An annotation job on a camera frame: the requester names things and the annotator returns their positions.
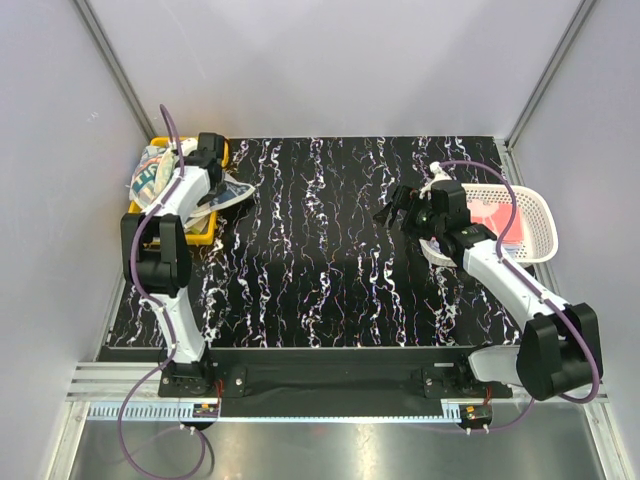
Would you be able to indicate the left controller board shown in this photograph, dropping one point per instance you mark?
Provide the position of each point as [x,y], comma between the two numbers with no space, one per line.
[206,410]

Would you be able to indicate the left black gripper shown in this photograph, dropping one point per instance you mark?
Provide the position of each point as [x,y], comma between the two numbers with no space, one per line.
[210,194]

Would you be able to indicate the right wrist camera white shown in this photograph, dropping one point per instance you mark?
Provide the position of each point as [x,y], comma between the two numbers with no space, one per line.
[438,174]

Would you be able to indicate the colourful rabbit text towel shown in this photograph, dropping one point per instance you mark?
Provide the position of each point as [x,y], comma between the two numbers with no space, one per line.
[151,175]

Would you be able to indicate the pink rabbit towel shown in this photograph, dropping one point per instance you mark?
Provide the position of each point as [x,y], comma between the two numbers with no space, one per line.
[495,216]

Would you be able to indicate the controller board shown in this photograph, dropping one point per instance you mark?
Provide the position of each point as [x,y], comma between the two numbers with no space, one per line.
[206,410]
[477,413]

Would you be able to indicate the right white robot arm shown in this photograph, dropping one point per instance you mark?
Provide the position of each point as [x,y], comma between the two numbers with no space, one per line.
[559,350]

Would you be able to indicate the yellow plastic bin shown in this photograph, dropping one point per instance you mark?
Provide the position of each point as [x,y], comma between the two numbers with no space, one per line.
[179,200]

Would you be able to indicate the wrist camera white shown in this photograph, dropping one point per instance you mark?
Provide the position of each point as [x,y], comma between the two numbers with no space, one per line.
[438,174]
[187,145]

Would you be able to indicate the white perforated plastic basket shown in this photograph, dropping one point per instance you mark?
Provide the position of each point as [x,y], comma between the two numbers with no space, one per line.
[540,235]

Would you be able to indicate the right controller board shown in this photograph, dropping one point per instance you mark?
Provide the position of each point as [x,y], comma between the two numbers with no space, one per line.
[477,413]

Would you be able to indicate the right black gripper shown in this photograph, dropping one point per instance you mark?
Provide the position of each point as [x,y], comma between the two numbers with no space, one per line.
[402,201]

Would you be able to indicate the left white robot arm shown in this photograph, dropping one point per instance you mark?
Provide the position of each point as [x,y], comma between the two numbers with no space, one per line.
[157,261]

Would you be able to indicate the blue patterned towel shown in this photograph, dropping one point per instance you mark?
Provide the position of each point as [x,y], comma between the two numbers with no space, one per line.
[227,193]

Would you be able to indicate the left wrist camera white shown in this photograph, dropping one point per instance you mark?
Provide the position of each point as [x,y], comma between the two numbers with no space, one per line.
[187,145]

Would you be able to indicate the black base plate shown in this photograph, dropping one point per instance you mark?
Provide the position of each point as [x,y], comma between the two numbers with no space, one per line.
[386,384]

